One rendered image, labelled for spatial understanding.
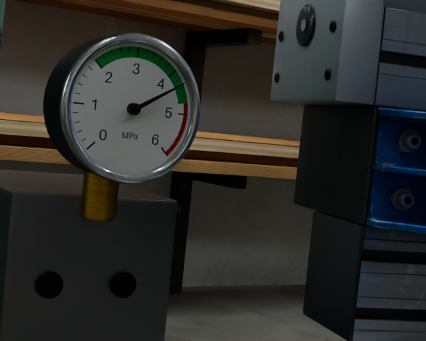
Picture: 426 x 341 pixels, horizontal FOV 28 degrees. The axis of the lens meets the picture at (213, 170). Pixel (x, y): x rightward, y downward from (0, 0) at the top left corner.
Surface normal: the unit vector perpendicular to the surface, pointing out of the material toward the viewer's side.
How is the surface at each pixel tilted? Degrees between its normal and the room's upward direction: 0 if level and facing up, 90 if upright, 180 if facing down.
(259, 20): 90
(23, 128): 90
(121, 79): 90
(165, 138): 90
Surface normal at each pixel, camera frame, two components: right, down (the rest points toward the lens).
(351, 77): 0.29, 0.08
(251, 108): 0.53, 0.10
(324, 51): -0.95, -0.08
